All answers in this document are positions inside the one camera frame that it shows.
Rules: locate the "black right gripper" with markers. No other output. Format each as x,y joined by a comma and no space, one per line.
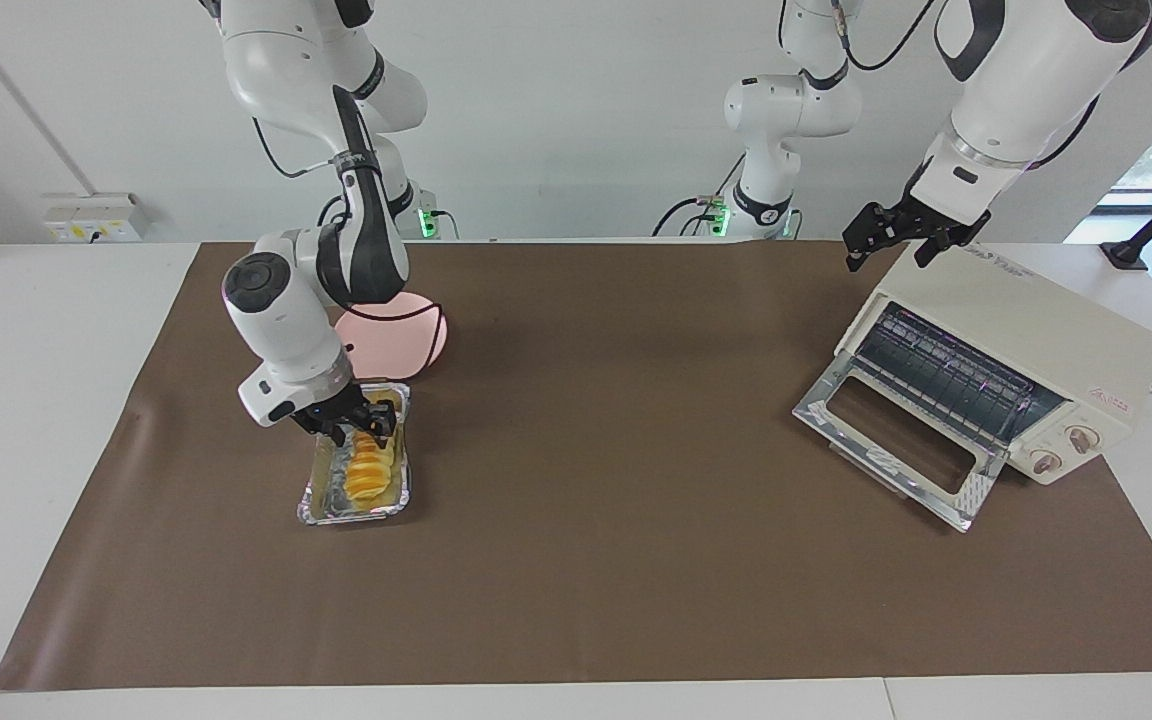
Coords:
341,410

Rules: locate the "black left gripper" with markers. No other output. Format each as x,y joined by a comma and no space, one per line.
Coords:
911,220

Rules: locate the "sliced yellow bread loaf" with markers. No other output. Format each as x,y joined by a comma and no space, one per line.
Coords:
366,475

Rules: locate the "aluminium foil tray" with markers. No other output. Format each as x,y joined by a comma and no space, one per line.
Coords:
321,505

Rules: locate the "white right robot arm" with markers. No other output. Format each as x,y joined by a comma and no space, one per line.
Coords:
276,320

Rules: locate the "cream toaster oven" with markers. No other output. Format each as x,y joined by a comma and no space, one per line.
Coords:
1036,320

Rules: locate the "glass oven door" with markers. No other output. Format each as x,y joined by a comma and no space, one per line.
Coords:
821,415

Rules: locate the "beige oven knob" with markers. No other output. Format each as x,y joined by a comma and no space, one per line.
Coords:
1082,439
1046,462

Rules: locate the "pink round plate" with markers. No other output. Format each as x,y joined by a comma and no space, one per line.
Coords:
401,352

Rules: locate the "brown table mat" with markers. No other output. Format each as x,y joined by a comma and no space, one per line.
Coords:
586,550

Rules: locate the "white wall socket box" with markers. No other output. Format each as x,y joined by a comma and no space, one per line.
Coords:
96,220

